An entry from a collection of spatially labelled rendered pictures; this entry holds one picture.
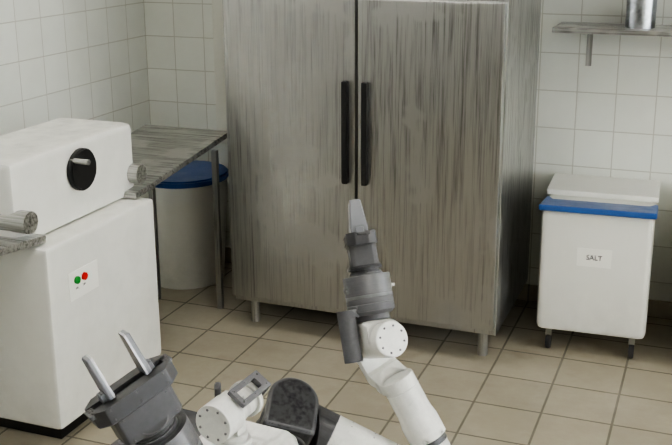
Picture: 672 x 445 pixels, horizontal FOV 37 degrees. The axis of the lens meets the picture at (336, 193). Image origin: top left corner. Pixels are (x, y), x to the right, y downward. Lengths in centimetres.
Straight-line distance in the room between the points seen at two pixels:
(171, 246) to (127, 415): 458
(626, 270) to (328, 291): 145
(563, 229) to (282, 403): 320
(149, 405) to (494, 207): 351
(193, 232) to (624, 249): 241
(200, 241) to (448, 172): 176
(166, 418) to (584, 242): 377
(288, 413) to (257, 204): 329
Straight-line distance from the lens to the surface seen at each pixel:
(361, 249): 182
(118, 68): 606
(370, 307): 182
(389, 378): 190
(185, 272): 591
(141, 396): 130
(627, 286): 498
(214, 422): 166
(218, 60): 601
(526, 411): 458
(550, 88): 546
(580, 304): 503
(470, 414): 452
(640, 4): 512
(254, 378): 171
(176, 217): 578
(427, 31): 461
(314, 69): 482
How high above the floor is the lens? 210
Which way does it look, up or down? 15 degrees down
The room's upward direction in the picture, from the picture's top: straight up
